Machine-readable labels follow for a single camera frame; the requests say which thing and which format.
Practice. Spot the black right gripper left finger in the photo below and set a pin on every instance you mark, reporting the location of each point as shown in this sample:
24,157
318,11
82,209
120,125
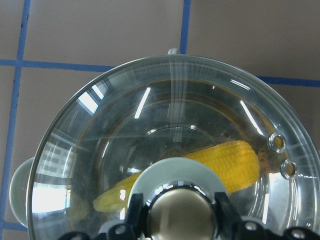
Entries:
127,229

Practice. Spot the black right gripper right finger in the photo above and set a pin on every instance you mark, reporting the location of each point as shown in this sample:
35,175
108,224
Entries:
231,226

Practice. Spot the glass pot lid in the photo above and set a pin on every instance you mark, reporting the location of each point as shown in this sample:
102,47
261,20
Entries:
175,125

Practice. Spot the pale green cooking pot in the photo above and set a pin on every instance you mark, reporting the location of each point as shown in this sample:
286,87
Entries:
18,190

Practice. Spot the yellow corn cob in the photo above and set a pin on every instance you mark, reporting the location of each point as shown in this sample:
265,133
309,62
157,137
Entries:
234,162

